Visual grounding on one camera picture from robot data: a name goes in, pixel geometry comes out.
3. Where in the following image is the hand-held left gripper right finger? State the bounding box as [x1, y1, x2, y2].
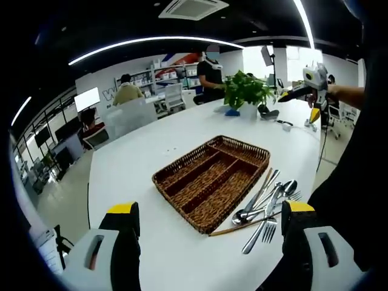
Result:
[281, 199, 370, 291]

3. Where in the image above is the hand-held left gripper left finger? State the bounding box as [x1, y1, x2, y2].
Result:
[61, 201, 142, 291]

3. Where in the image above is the brown wicker storage tray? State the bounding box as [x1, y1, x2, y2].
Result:
[151, 135, 272, 236]

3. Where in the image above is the white storage shelf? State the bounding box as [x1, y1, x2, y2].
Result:
[113, 56, 204, 101]

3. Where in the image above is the person's right hand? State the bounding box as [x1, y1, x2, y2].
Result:
[307, 85, 341, 107]

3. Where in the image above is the black grey curved device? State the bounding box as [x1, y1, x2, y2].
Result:
[257, 104, 280, 121]

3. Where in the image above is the studio light on stand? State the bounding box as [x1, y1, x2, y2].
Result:
[260, 45, 278, 89]

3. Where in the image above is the green potted plant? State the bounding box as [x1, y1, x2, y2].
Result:
[223, 70, 278, 119]

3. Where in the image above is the ceiling light strip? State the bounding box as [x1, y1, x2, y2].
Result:
[11, 96, 33, 127]
[292, 0, 316, 50]

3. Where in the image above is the person's black shirt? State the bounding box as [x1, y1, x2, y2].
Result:
[307, 45, 388, 273]

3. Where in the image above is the white laptop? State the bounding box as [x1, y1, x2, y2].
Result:
[28, 229, 66, 275]

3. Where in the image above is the white mesh office chair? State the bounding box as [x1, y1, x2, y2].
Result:
[163, 82, 186, 113]
[82, 129, 110, 151]

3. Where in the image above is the long curved ceiling light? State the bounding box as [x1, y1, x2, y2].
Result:
[68, 36, 246, 66]

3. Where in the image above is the ceiling air conditioner vent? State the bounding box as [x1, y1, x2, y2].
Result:
[158, 0, 230, 21]

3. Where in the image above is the black monitor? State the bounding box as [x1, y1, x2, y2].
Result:
[33, 125, 51, 148]
[55, 116, 81, 143]

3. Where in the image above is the white translucent desk partition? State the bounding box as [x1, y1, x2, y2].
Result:
[102, 97, 158, 139]

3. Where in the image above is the white display screen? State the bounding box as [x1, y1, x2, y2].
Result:
[74, 87, 101, 113]

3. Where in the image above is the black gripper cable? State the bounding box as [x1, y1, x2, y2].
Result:
[315, 105, 330, 173]

